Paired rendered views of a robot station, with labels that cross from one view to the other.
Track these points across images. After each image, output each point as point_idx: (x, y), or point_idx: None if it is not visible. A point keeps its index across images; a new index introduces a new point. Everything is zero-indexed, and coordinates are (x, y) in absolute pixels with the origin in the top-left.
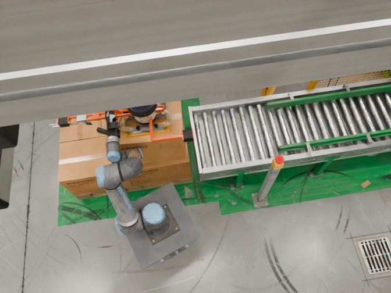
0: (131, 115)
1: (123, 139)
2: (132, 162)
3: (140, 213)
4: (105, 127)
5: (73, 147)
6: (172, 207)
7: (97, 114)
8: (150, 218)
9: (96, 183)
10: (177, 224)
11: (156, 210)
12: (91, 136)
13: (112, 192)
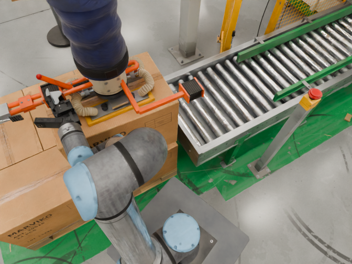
0: (87, 89)
1: (86, 131)
2: (148, 133)
3: (160, 240)
4: (45, 138)
5: (4, 178)
6: (190, 212)
7: (28, 99)
8: (182, 244)
9: (55, 219)
10: (210, 234)
11: (185, 226)
12: (28, 154)
13: (117, 223)
